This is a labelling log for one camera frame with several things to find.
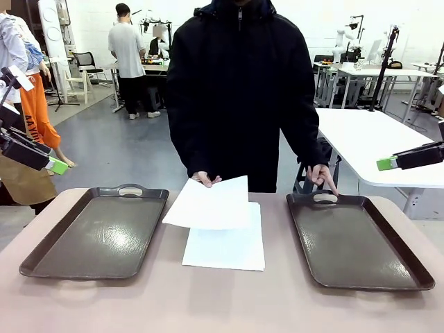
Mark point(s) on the person in black jacket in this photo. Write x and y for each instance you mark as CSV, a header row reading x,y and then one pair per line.
x,y
239,86

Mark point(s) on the white workbench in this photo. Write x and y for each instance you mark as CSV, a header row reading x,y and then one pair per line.
x,y
381,72

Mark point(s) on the man in white T-shirt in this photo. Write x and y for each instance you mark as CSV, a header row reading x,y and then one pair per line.
x,y
126,45

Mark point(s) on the person's right hand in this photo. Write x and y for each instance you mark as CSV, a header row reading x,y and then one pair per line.
x,y
207,179

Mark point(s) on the person's left forearm black sleeve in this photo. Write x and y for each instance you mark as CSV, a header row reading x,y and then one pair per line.
x,y
312,138

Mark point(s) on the background work table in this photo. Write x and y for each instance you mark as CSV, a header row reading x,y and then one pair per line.
x,y
156,67

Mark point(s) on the person's right forearm black sleeve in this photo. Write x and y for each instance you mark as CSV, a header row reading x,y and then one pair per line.
x,y
189,149

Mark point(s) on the black step stool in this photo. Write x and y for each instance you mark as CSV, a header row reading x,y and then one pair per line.
x,y
301,182

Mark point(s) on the mannequin in orange trousers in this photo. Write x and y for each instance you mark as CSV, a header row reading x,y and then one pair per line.
x,y
36,104

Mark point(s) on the large white table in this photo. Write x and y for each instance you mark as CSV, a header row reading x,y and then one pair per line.
x,y
374,138

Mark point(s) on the brown fabric panel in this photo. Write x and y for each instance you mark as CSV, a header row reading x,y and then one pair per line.
x,y
24,184

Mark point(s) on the person's left hand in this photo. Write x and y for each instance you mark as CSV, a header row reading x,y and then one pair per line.
x,y
320,173

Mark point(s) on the black office chair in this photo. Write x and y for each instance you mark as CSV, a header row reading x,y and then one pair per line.
x,y
85,59

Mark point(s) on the seated person in dark top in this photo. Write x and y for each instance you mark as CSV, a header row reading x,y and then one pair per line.
x,y
157,46

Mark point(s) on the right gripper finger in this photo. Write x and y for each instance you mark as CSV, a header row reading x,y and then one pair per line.
x,y
419,160
426,148

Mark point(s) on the dark brown serving tray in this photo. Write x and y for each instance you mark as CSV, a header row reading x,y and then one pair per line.
x,y
97,236
354,249

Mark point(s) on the black bag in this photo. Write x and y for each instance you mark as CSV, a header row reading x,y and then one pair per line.
x,y
326,149

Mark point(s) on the white monitor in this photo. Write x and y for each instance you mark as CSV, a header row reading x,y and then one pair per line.
x,y
374,50

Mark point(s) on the white wooden chair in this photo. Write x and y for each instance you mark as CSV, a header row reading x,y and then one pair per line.
x,y
78,81

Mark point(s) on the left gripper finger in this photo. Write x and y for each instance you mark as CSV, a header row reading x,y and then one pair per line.
x,y
27,140
24,156

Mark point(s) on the white A4 paper sheet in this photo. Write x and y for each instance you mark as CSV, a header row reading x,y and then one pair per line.
x,y
215,204

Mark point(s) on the black floor stand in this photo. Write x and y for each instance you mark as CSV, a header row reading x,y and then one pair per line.
x,y
59,100

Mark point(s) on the white standing air conditioner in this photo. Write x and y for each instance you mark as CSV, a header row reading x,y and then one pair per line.
x,y
52,31

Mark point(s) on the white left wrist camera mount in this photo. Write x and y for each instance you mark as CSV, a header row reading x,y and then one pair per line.
x,y
21,78

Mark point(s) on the black tall tripod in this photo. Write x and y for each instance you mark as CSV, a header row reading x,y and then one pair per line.
x,y
383,69

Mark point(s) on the figure in striped shirt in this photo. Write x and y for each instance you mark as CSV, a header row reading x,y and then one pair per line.
x,y
10,41

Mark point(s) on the white A4 paper stack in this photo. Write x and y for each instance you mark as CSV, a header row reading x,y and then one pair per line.
x,y
225,249

